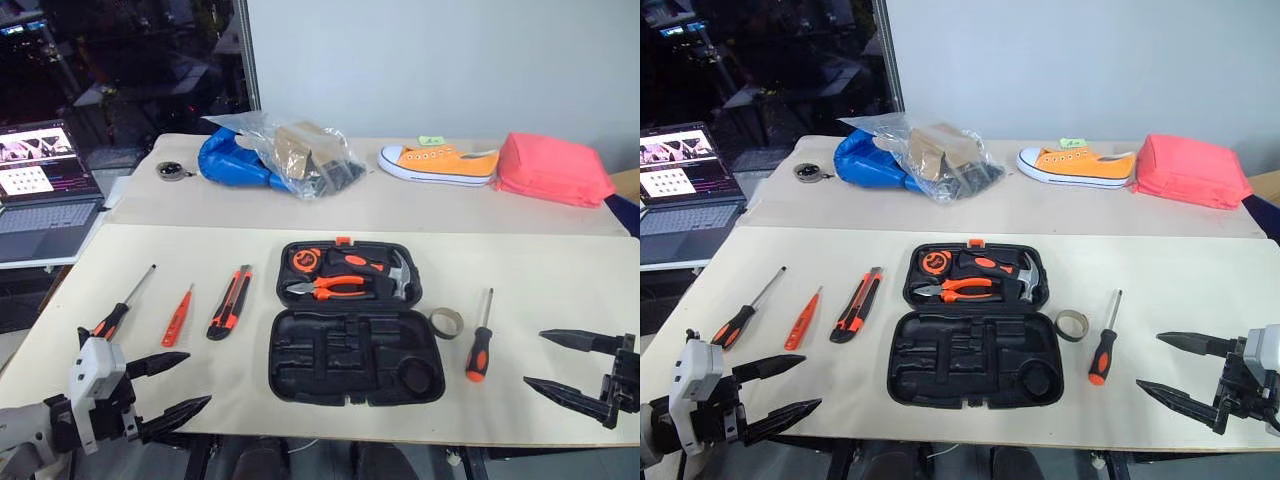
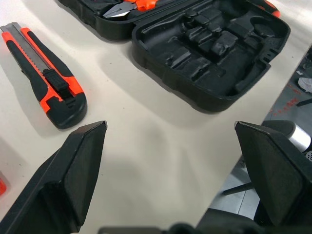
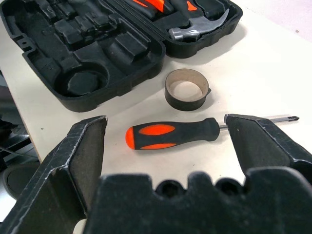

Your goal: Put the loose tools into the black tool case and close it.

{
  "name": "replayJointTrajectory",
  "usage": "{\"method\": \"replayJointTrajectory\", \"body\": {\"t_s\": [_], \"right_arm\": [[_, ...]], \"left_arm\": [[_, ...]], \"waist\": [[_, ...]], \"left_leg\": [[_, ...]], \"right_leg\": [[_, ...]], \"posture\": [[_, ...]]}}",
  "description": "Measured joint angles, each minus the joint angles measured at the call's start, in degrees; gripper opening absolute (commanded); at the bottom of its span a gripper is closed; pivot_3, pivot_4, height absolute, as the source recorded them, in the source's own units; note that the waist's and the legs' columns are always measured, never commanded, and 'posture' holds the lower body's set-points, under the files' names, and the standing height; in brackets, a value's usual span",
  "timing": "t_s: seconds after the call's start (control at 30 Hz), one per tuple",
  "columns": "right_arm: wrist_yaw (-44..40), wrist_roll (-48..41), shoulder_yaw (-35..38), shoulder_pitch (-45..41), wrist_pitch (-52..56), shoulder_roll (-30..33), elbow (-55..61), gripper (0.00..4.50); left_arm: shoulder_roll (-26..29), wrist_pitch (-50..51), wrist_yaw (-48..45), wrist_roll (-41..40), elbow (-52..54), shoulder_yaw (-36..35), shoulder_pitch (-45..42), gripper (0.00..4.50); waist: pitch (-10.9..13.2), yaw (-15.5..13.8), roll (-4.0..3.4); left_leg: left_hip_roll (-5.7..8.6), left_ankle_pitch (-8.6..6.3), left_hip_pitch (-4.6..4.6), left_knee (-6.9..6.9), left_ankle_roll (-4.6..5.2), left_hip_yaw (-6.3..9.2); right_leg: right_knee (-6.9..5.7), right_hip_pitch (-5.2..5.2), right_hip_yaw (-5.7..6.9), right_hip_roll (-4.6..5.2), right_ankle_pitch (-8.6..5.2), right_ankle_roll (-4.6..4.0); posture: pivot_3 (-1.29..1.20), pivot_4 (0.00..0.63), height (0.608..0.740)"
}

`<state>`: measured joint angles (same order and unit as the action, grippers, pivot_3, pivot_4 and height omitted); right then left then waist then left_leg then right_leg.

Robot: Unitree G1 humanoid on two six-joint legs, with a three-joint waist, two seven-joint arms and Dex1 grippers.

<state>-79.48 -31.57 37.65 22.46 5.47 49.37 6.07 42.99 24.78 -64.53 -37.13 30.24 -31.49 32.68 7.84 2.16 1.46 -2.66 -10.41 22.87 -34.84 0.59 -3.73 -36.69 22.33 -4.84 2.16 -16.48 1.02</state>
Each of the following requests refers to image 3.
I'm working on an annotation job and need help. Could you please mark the claw hammer black orange handle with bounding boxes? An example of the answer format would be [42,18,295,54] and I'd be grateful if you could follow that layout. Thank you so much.
[168,0,231,42]

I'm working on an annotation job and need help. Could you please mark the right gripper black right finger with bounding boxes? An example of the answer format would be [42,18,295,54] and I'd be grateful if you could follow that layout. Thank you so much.
[223,113,312,182]

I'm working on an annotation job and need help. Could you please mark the dark round pedestal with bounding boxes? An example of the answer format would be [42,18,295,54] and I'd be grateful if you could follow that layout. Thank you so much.
[2,162,41,200]

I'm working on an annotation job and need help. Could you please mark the orange handled combination pliers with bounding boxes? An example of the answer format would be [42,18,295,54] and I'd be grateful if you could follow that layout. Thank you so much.
[126,0,166,13]

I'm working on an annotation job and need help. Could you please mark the black tool case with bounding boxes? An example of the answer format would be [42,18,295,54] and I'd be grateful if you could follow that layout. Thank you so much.
[0,0,244,113]

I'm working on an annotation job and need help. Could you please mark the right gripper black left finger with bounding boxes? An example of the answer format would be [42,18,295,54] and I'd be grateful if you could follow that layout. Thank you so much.
[0,116,108,234]

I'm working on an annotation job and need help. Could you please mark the black orange handled screwdriver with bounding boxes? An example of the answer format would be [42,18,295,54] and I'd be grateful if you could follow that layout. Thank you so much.
[125,116,300,151]

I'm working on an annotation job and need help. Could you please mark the black tape roll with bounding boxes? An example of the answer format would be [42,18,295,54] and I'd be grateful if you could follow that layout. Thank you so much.
[164,68,212,112]

